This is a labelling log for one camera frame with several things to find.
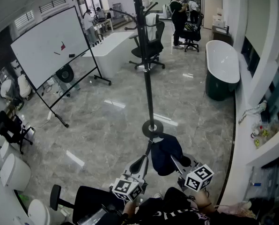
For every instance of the person's left forearm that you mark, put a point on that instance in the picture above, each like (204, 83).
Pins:
(130, 207)

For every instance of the beige door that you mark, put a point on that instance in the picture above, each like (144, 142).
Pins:
(212, 10)

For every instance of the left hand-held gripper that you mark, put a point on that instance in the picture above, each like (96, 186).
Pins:
(124, 187)

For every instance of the white power strip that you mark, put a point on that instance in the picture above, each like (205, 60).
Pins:
(49, 115)

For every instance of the black faucet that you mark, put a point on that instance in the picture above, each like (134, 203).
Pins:
(100, 35)

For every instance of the black coat rack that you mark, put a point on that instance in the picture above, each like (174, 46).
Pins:
(150, 97)

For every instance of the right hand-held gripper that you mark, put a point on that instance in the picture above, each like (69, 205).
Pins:
(198, 178)

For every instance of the white and green bathtub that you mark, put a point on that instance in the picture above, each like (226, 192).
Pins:
(221, 60)

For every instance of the black office chair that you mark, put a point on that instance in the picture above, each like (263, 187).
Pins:
(153, 48)
(8, 128)
(192, 35)
(88, 198)

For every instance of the stack of white boxes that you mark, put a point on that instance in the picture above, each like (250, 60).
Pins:
(220, 17)

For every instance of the person's black shirt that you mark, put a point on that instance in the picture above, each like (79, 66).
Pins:
(177, 211)

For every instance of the yellow smiley toys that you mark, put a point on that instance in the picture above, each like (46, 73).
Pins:
(262, 136)

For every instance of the white toilet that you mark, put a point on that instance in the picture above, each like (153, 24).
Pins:
(14, 172)
(37, 212)

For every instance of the rolling whiteboard on black stand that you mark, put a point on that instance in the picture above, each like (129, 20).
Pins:
(48, 46)

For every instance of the person's white shoe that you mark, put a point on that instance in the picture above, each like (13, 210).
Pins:
(158, 196)

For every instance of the dark navy garment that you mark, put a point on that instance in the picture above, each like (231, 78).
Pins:
(164, 156)

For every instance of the white garment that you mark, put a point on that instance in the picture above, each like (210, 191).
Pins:
(151, 27)

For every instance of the black device with screen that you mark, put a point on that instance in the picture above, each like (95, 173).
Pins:
(95, 217)

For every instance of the person's right forearm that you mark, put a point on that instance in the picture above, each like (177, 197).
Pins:
(202, 198)

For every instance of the black wrist band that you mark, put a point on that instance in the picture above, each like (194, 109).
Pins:
(208, 204)

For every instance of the white counter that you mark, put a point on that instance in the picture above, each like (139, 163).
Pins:
(111, 50)

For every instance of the black whiteboard eraser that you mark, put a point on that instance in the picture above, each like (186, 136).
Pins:
(71, 55)

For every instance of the dark vanity cabinet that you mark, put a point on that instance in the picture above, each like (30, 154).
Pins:
(221, 35)

